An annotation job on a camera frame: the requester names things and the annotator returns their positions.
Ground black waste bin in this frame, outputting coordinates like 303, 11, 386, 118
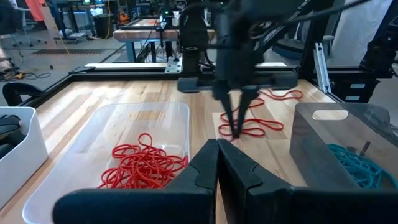
93, 14, 114, 40

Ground black table clamp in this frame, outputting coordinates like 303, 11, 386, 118
2, 82, 44, 107

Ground white plastic basket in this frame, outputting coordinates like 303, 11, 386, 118
0, 106, 49, 210

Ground black equipment rig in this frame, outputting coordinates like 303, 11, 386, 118
360, 0, 398, 79

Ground black floor cable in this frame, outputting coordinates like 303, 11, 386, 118
0, 70, 52, 83

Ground white metal bracket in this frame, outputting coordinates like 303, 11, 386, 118
164, 55, 183, 75

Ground yellow hanging cable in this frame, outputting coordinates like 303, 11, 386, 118
104, 0, 113, 40

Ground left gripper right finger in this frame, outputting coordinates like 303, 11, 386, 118
217, 139, 398, 224

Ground black office chair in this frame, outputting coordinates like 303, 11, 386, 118
7, 6, 37, 47

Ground silver aluminium strut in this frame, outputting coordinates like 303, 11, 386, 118
313, 42, 332, 94

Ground black aluminium frame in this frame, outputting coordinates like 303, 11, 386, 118
26, 62, 382, 108

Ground black box white labels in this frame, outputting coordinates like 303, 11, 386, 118
329, 77, 381, 103

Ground teal cables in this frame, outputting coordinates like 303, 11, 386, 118
326, 143, 368, 175

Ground clear plastic basket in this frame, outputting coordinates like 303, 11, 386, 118
22, 101, 191, 224

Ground grey translucent plastic basket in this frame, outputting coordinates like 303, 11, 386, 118
289, 102, 398, 190

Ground wooden workbench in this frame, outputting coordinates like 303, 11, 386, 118
113, 17, 217, 63

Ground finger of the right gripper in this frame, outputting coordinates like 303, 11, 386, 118
212, 83, 238, 139
234, 85, 261, 140

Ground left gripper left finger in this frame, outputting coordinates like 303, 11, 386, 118
52, 139, 220, 224

